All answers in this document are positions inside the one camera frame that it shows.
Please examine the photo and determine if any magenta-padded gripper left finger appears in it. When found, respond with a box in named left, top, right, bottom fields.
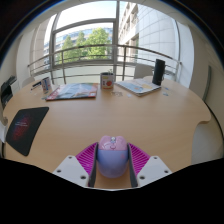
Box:
left=52, top=142, right=99, bottom=188

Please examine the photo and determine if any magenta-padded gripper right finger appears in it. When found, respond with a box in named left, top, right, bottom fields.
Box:
left=127, top=142, right=173, bottom=188

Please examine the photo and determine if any black mouse pad red print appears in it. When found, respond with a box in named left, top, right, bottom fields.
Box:
left=5, top=106, right=50, bottom=157

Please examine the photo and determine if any white chair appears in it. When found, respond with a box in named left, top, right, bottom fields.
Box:
left=133, top=63, right=154, bottom=80
left=21, top=76, right=36, bottom=89
left=0, top=119, right=8, bottom=158

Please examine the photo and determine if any red cover magazine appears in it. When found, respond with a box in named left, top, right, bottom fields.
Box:
left=45, top=82, right=100, bottom=102

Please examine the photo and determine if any open light coloured book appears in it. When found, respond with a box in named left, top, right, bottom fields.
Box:
left=115, top=78, right=162, bottom=97

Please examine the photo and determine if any tall black speaker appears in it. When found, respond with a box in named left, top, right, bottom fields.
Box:
left=152, top=58, right=166, bottom=86

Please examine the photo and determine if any black and white printer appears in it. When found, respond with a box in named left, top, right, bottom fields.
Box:
left=0, top=75, right=18, bottom=108

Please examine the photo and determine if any metal balcony railing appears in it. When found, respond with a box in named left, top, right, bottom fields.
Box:
left=27, top=43, right=183, bottom=85

